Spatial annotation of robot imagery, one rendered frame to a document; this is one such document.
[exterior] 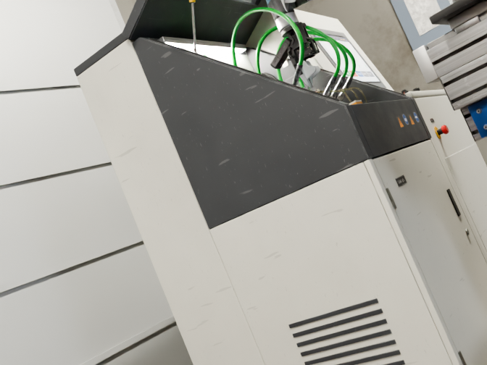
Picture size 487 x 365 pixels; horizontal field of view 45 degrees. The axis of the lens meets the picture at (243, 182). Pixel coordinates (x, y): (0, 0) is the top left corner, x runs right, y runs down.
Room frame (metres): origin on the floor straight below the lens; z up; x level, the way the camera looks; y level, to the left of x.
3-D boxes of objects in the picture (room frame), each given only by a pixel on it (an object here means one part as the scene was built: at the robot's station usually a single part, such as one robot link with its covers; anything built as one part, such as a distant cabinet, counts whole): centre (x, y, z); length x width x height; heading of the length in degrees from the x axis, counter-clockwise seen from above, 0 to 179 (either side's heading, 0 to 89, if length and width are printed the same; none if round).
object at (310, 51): (1.98, -0.36, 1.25); 0.09 x 0.08 x 0.12; 58
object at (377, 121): (1.89, -0.50, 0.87); 0.62 x 0.04 x 0.16; 148
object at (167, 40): (2.15, -0.07, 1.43); 0.54 x 0.03 x 0.02; 148
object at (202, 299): (2.55, -0.09, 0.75); 1.40 x 0.28 x 1.50; 148
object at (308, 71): (1.96, -0.35, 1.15); 0.06 x 0.03 x 0.09; 58
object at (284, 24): (1.98, -0.35, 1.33); 0.08 x 0.08 x 0.05
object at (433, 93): (2.53, -0.79, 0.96); 0.70 x 0.22 x 0.03; 148
